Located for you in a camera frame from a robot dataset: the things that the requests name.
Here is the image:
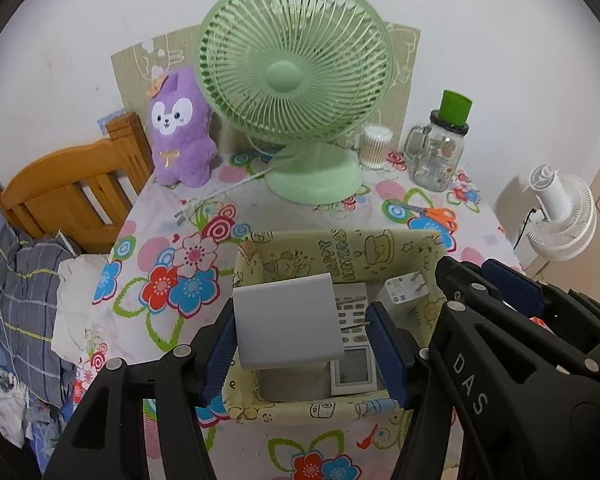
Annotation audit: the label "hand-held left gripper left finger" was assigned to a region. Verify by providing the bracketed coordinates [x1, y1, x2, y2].
[40, 301, 239, 480]

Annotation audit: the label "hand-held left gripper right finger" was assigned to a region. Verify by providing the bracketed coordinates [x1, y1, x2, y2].
[364, 302, 463, 480]

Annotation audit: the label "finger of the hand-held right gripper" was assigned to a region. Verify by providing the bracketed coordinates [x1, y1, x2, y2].
[481, 259, 600, 373]
[429, 256, 600, 480]

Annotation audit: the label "white remote control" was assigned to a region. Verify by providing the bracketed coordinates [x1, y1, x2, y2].
[328, 282, 385, 396]

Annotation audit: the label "white box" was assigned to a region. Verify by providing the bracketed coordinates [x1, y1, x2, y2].
[231, 273, 345, 370]

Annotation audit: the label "yellow printed storage box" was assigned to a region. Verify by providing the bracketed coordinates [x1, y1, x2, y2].
[222, 228, 456, 426]

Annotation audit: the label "white charger plug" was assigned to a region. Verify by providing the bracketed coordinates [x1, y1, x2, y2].
[380, 270, 427, 316]

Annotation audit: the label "white standing fan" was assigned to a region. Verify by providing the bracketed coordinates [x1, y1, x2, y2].
[525, 164, 597, 261]

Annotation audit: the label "orange scissors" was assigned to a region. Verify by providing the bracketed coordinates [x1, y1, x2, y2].
[401, 203, 458, 233]

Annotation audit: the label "glass mug jar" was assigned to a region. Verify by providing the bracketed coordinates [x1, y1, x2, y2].
[404, 109, 471, 192]

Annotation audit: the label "floral tablecloth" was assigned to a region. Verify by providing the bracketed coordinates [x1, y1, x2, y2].
[72, 147, 526, 480]

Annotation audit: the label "white pillow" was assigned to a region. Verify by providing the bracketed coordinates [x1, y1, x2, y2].
[51, 254, 111, 366]

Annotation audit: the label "green plastic cup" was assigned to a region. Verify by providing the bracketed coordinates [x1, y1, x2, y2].
[439, 90, 473, 125]

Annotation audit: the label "blue patterned cloth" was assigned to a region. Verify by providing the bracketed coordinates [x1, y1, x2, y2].
[27, 400, 76, 471]

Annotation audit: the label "cotton swab jar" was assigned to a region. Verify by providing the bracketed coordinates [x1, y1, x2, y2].
[358, 125, 394, 170]

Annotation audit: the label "grey plaid pillow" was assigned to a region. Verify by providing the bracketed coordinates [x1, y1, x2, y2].
[0, 222, 81, 408]

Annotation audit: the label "purple plush toy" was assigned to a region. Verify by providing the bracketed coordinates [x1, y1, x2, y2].
[147, 71, 218, 188]

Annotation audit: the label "white cloth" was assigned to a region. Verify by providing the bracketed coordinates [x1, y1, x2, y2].
[0, 365, 31, 448]

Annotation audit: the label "wooden bed headboard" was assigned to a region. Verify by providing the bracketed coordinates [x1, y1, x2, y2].
[0, 112, 156, 256]

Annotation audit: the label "green desk fan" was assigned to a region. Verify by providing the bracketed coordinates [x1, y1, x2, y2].
[196, 0, 395, 206]

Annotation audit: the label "black fan cable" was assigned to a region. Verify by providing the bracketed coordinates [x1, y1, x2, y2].
[512, 207, 538, 251]

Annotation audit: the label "white fan cable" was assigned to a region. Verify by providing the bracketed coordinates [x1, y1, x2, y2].
[174, 167, 276, 223]

